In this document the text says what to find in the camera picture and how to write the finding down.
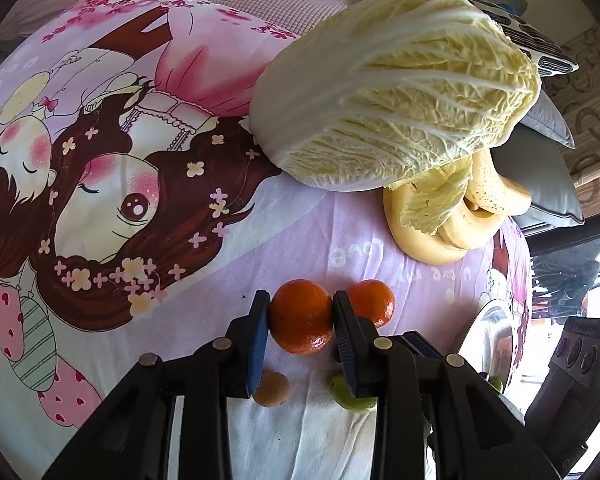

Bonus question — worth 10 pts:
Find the round metal plate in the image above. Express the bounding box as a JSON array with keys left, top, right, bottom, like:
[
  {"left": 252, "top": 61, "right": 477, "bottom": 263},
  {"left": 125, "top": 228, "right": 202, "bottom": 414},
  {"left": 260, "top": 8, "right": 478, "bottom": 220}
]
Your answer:
[{"left": 455, "top": 299, "right": 523, "bottom": 401}]

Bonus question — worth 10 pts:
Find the black white patterned pillow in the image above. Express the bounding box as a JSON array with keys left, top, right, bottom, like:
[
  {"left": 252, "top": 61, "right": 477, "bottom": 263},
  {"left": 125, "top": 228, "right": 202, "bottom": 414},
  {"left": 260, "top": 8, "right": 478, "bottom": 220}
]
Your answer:
[{"left": 462, "top": 0, "right": 581, "bottom": 77}]

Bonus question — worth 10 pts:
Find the grey fabric cushion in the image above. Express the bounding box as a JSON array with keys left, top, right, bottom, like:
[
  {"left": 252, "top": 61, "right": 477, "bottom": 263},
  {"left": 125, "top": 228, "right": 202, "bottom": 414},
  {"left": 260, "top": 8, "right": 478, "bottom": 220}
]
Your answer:
[{"left": 520, "top": 90, "right": 577, "bottom": 150}]

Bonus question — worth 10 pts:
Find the brown longan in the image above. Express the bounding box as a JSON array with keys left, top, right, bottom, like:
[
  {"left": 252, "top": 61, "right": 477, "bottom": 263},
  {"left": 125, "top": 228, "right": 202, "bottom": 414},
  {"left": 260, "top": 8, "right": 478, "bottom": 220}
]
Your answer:
[{"left": 252, "top": 370, "right": 291, "bottom": 407}]

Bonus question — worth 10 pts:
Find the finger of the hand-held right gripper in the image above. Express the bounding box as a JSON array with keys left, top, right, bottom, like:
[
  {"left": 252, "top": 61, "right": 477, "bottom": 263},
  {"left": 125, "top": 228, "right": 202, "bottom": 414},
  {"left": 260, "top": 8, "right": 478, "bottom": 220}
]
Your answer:
[{"left": 399, "top": 331, "right": 443, "bottom": 361}]

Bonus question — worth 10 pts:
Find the napa cabbage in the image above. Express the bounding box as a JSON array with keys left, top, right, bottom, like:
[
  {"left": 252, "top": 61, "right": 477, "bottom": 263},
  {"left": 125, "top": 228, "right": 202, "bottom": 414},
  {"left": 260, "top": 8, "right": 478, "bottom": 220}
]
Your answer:
[{"left": 249, "top": 0, "right": 541, "bottom": 238}]

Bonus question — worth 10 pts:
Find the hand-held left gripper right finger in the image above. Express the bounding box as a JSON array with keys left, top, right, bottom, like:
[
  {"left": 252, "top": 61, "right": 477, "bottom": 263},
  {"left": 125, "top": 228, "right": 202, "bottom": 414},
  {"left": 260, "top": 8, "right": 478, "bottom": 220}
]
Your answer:
[{"left": 331, "top": 290, "right": 563, "bottom": 480}]

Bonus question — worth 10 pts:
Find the printed cartoon blanket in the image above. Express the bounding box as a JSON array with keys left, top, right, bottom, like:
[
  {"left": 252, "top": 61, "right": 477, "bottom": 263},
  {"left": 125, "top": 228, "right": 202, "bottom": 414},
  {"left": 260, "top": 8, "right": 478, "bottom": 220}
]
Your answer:
[{"left": 0, "top": 0, "right": 536, "bottom": 480}]

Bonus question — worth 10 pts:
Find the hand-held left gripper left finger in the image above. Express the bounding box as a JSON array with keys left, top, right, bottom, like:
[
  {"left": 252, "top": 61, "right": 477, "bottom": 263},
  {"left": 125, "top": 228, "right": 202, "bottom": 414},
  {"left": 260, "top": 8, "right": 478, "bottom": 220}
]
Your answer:
[{"left": 42, "top": 290, "right": 272, "bottom": 480}]

